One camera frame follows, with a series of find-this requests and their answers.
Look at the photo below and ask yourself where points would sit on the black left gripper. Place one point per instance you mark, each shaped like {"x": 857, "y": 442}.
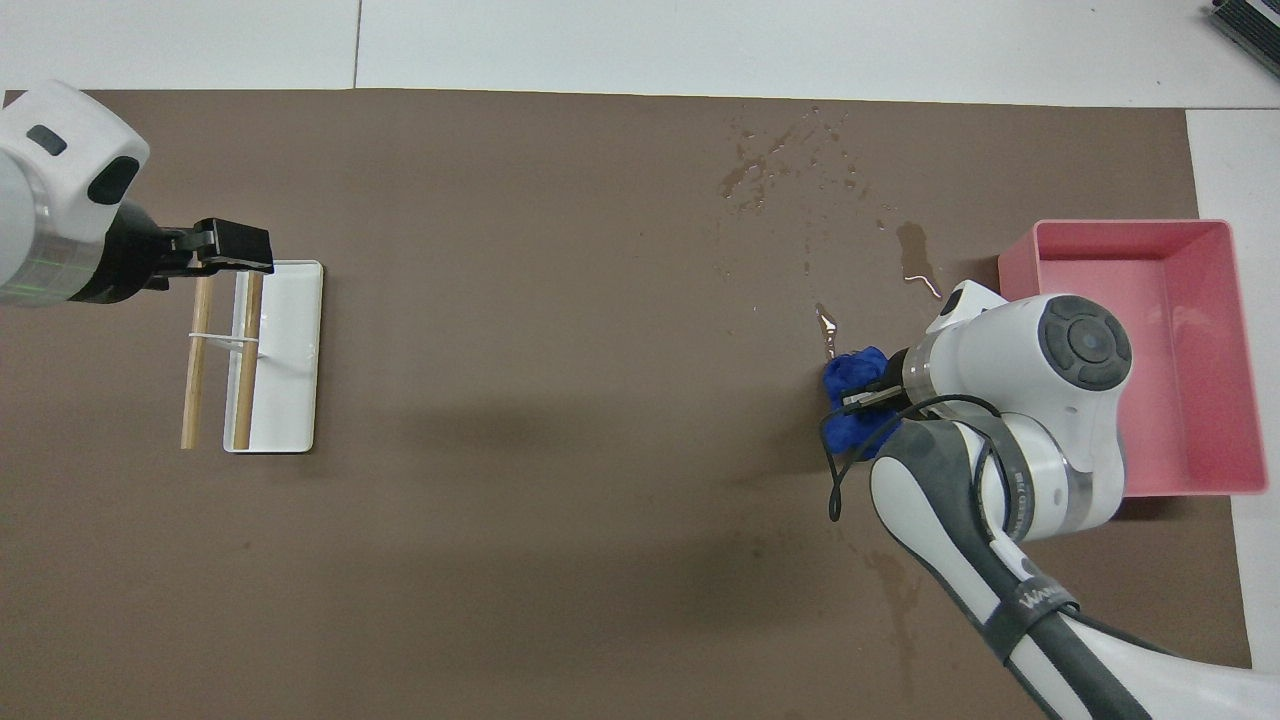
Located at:
{"x": 135, "y": 260}

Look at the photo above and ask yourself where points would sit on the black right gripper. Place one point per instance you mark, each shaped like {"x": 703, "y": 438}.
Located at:
{"x": 892, "y": 380}

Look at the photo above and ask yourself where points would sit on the blue towel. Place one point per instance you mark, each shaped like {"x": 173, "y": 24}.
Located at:
{"x": 850, "y": 375}

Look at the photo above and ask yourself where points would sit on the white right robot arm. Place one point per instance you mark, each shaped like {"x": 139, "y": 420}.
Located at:
{"x": 1050, "y": 420}

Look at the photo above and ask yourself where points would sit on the white rack with wooden rods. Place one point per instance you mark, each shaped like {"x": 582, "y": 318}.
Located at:
{"x": 290, "y": 380}

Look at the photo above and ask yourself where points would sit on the wooden rack rod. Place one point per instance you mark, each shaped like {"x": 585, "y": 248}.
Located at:
{"x": 190, "y": 400}
{"x": 245, "y": 400}

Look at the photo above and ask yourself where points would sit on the pink plastic bin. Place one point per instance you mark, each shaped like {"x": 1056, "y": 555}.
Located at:
{"x": 1190, "y": 350}

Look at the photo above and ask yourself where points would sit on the brown table mat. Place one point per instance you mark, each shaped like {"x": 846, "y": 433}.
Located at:
{"x": 550, "y": 350}

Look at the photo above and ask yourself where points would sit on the dark ribbed equipment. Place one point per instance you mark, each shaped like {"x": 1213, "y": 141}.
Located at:
{"x": 1250, "y": 25}

